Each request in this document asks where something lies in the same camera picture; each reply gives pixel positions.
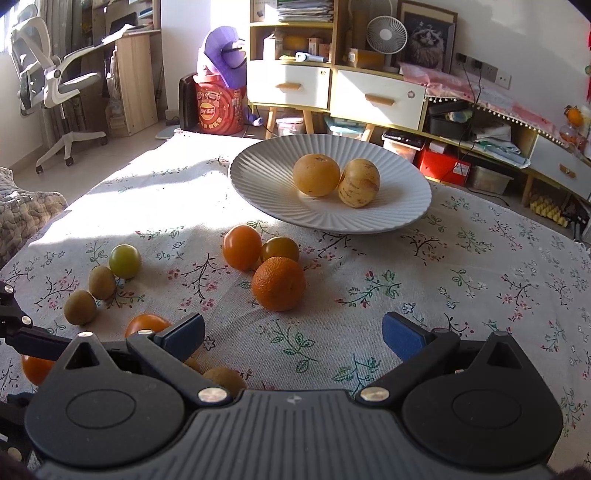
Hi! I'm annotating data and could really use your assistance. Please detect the wooden desk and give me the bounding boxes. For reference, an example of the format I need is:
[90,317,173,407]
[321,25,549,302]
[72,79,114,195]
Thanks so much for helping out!
[91,1,161,137]

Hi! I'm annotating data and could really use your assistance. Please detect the smooth orange tomato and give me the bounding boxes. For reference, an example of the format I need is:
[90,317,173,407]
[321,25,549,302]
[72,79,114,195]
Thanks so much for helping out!
[222,225,263,271]

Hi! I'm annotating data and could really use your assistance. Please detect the framed cat picture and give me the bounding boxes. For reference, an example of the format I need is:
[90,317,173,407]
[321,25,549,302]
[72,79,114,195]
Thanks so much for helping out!
[397,1,458,73]

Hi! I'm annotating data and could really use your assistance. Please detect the long low sideboard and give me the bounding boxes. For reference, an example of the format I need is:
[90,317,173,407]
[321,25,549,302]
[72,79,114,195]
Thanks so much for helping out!
[425,93,590,211]

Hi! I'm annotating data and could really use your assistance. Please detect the pink cloth runner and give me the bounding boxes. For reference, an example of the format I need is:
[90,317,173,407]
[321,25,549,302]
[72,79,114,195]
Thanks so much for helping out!
[401,63,559,137]

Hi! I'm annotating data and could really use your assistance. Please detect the white ribbed plate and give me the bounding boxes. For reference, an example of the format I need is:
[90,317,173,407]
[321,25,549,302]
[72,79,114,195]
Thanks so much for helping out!
[229,134,432,234]

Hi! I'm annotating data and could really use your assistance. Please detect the brown kiwi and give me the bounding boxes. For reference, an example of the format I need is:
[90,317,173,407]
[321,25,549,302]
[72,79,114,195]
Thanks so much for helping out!
[88,266,116,300]
[202,366,246,398]
[63,289,97,326]
[184,357,201,373]

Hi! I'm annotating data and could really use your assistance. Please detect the wooden shelf cabinet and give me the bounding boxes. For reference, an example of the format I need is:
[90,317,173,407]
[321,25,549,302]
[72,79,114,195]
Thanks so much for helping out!
[246,1,427,141]

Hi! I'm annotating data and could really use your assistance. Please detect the rough orange mandarin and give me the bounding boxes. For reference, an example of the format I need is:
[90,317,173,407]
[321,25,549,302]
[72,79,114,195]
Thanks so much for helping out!
[252,257,305,312]

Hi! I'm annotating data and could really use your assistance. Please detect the floral tablecloth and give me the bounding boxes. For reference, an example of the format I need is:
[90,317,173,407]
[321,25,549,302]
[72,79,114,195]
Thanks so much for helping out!
[1,134,590,470]

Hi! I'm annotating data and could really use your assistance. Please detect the white desk fan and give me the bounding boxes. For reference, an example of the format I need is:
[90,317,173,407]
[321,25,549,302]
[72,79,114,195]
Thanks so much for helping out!
[367,15,408,72]

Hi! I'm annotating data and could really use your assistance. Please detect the orange decoration on sideboard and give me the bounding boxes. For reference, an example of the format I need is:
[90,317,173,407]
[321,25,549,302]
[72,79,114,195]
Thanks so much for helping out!
[564,105,584,129]

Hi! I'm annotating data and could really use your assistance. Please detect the white office chair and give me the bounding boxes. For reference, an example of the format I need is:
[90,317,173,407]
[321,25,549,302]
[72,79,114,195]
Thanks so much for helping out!
[10,4,108,174]

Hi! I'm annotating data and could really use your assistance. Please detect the yellow striped melon fruit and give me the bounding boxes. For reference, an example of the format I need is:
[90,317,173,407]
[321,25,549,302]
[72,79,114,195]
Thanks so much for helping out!
[337,158,381,208]

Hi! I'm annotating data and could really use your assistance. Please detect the green tomato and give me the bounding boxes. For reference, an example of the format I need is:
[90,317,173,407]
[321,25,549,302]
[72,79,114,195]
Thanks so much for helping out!
[109,244,141,280]

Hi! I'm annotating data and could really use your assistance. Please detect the black flat heater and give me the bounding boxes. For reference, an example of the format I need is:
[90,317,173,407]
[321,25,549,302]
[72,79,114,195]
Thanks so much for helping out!
[178,73,199,132]

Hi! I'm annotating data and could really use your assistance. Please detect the wall power sockets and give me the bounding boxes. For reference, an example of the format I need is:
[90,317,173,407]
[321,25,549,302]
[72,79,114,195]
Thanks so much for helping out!
[455,52,512,90]

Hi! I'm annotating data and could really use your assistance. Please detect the knitted grey blanket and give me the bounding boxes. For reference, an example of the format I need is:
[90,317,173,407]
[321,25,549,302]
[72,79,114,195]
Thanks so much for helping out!
[0,167,68,267]

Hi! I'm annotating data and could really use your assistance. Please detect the small orange tomato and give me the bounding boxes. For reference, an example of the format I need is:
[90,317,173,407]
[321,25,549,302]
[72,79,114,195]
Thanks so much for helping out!
[21,355,55,386]

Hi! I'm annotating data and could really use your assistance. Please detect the red storage box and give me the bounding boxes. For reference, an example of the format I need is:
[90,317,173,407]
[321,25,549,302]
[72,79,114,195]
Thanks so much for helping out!
[416,148,471,186]

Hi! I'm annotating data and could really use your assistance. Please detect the dark orange-green tomato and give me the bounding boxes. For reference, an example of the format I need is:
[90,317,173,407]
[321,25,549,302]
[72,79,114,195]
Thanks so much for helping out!
[260,236,300,262]

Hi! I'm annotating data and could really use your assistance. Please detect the red round bucket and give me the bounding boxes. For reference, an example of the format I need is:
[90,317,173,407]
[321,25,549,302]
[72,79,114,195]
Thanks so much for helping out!
[193,74,245,135]

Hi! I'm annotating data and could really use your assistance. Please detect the clear plastic storage box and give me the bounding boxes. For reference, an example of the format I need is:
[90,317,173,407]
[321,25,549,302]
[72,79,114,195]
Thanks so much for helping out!
[276,117,307,136]

